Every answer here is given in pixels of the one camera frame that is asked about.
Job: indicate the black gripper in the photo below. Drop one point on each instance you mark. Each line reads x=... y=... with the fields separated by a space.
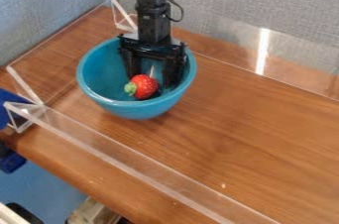
x=150 y=43

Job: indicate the red strawberry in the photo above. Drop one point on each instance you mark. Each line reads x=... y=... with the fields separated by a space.
x=141 y=86

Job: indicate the blue bowl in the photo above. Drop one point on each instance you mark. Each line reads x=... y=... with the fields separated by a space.
x=101 y=78

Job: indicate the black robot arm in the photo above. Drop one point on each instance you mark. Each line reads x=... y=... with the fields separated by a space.
x=153 y=44

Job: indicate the clear acrylic barrier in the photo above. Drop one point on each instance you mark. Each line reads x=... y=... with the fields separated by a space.
x=244 y=153

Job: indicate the blue clamp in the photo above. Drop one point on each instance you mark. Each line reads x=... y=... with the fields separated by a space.
x=10 y=161

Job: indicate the beige object under table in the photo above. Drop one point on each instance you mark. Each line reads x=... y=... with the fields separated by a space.
x=92 y=213

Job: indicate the white and black object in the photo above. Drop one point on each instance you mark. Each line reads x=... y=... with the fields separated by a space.
x=10 y=217

